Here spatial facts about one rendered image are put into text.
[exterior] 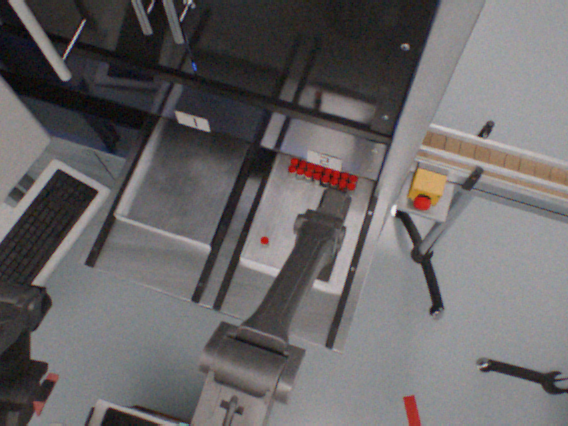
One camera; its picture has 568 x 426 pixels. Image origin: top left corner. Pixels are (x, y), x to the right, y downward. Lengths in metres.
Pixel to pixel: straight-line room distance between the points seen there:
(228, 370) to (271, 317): 0.10
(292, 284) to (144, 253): 0.76
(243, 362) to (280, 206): 0.87
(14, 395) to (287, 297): 0.54
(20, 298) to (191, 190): 0.65
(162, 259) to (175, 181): 0.21
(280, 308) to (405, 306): 1.64
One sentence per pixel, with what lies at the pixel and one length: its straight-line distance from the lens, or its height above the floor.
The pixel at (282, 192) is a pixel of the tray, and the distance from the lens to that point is 1.49.
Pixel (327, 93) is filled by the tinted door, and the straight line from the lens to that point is 1.15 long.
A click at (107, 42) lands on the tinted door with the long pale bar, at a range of 1.33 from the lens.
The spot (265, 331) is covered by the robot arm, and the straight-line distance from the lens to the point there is 0.69.
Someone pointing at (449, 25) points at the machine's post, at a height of 1.58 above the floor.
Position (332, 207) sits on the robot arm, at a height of 1.30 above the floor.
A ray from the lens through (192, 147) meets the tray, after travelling 1.57.
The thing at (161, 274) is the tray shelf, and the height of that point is 0.88.
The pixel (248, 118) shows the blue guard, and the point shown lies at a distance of 1.32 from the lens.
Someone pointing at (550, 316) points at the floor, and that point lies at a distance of 2.51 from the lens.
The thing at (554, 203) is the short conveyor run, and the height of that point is 0.93.
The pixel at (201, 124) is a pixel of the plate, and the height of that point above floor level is 1.02.
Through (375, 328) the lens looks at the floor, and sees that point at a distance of 2.31.
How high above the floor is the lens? 2.26
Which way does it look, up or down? 70 degrees down
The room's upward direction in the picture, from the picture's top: 3 degrees counter-clockwise
